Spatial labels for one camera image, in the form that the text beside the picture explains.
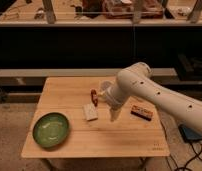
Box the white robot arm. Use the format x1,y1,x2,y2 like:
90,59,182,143
102,62,202,135

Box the brown red oval object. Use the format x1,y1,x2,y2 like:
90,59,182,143
91,89,98,107

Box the brown rectangular block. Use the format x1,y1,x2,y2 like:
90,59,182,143
131,105,153,121

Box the wooden table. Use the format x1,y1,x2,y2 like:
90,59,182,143
21,77,170,159

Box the green bowl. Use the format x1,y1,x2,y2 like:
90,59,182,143
32,112,70,148

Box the blue power box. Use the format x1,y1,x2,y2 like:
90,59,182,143
178,124,202,143

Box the black cable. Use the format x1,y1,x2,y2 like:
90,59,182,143
159,119,202,171

